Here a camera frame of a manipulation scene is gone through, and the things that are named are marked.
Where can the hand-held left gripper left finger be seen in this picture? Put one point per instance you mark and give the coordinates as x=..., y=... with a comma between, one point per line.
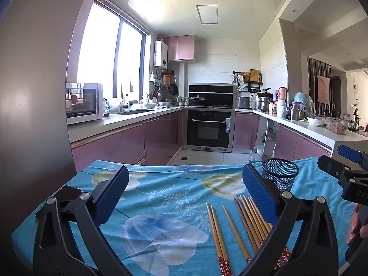
x=112, y=195

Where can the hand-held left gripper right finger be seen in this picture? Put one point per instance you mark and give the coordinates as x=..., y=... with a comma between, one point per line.
x=258, y=189

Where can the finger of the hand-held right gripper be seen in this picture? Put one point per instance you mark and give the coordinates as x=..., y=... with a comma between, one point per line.
x=330, y=166
x=349, y=153

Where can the black mesh utensil holder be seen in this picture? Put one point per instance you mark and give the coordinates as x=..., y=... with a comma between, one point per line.
x=280, y=175

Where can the bunch of wooden chopsticks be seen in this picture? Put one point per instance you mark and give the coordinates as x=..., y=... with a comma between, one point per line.
x=250, y=221

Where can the wooden chopstick red floral end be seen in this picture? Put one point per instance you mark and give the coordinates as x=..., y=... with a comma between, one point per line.
x=220, y=238
x=215, y=238
x=236, y=233

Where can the person's right hand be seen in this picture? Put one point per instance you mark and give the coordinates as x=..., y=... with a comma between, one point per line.
x=353, y=227

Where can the clear plastic food box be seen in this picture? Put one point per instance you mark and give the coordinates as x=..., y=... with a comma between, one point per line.
x=337, y=126

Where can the clear plastic water bottle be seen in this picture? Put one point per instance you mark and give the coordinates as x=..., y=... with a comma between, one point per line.
x=254, y=156

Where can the white bowl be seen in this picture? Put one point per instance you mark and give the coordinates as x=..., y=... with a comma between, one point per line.
x=315, y=121

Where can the blue floral tablecloth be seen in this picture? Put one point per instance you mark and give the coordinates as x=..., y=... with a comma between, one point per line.
x=161, y=195

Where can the pink base cabinet run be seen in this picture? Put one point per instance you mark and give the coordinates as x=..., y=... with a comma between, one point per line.
x=129, y=141
x=287, y=143

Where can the steel flask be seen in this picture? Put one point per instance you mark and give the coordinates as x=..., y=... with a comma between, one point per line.
x=295, y=113

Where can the green food cover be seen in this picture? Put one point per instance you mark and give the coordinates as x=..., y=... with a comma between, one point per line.
x=304, y=102

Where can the white plastic jug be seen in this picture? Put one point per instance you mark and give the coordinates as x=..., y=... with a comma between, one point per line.
x=282, y=109

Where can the black built-in oven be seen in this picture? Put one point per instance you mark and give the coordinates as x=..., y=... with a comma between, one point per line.
x=208, y=129

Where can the stainless steel stock pot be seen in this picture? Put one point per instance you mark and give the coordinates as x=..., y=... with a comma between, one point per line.
x=264, y=105

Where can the pink thermos kettle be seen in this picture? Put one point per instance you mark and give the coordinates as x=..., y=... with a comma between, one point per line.
x=283, y=93

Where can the silver rice cooker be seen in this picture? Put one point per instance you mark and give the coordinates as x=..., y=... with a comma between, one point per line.
x=243, y=102

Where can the kitchen faucet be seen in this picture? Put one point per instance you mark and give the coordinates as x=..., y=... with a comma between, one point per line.
x=123, y=107

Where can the white microwave oven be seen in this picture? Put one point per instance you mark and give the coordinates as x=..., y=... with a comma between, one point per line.
x=86, y=103

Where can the black integrated range hood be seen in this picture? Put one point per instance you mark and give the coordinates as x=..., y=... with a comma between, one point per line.
x=218, y=95

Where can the dark cooking pot with lid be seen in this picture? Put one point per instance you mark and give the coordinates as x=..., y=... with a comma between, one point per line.
x=197, y=100

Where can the wooden cutting board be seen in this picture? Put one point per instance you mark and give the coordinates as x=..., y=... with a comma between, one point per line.
x=255, y=75

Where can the black frying pan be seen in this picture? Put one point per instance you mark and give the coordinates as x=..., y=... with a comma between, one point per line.
x=173, y=89

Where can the silver refrigerator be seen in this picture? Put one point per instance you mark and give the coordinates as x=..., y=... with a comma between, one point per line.
x=34, y=92

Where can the kitchen window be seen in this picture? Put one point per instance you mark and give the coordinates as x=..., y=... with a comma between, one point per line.
x=109, y=57

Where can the white water heater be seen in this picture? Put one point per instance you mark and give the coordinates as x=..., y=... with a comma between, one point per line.
x=161, y=54

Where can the ceiling light panel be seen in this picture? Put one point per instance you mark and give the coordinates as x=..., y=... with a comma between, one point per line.
x=207, y=14

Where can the wall clock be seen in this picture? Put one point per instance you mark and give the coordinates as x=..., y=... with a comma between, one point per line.
x=355, y=86

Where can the wall picture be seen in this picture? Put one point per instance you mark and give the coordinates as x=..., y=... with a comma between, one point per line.
x=324, y=89

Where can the black wall rack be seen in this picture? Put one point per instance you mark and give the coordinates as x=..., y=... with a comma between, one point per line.
x=253, y=85

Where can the pink wall cabinet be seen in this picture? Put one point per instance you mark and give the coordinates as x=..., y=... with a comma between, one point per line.
x=181, y=47

